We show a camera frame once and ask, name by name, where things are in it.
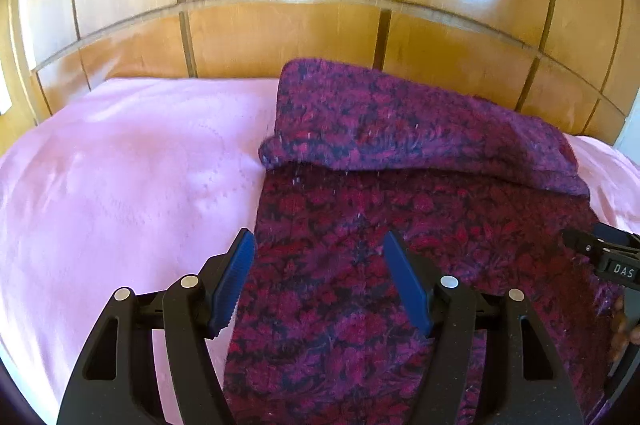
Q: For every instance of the red patterned knit sweater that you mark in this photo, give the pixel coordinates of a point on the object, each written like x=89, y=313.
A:
x=400, y=215

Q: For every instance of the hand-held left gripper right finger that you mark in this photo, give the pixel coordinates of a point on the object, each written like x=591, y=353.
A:
x=407, y=285

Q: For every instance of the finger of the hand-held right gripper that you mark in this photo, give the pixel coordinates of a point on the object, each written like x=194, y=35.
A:
x=600, y=241

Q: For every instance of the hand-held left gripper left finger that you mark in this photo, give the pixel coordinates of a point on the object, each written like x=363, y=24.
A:
x=235, y=275

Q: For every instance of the pink bed sheet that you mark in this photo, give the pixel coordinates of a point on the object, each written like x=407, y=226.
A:
x=125, y=185

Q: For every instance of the person's right hand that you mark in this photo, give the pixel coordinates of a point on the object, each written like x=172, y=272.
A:
x=626, y=327

